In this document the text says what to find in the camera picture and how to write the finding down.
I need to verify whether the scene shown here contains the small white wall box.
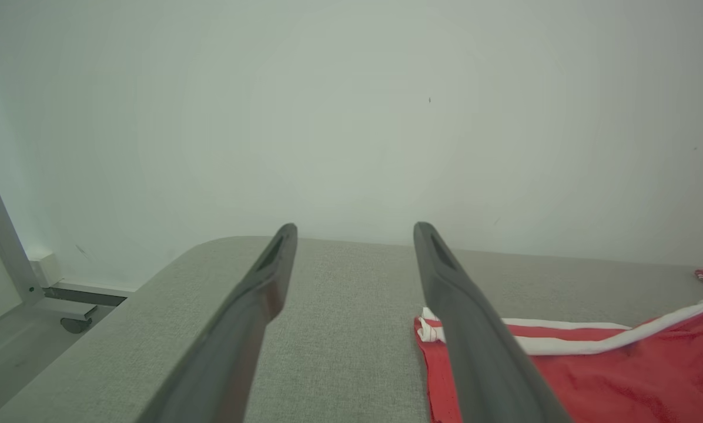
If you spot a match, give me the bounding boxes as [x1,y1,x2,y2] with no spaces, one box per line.
[28,253,63,288]

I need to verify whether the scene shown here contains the wall baseboard strip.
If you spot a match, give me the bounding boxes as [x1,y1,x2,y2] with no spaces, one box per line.
[43,280,136,308]

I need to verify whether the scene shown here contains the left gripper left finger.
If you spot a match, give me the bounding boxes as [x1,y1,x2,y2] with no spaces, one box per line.
[136,222,299,423]

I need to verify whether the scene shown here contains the grey metal frame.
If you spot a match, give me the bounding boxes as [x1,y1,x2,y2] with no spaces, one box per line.
[0,147,101,321]

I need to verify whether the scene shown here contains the red shorts with white stripes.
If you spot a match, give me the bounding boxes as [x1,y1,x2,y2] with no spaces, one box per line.
[414,299,703,423]

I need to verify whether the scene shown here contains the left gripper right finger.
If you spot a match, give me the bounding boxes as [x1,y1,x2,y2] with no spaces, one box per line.
[413,221,574,423]

